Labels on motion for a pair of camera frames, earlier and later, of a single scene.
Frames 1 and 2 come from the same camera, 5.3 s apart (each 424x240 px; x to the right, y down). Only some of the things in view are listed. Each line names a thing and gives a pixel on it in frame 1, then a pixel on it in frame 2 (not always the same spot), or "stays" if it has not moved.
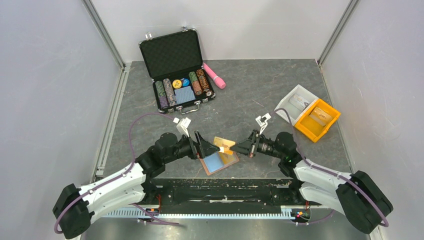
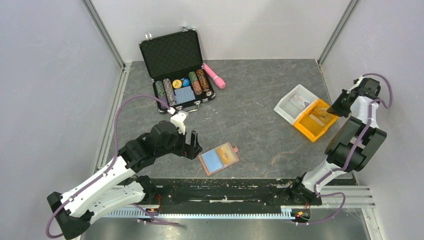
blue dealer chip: (186, 82) stays
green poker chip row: (161, 96) stays
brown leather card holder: (216, 161) stays
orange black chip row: (204, 82) stays
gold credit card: (224, 144) to (321, 116)
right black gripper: (247, 146) to (335, 108)
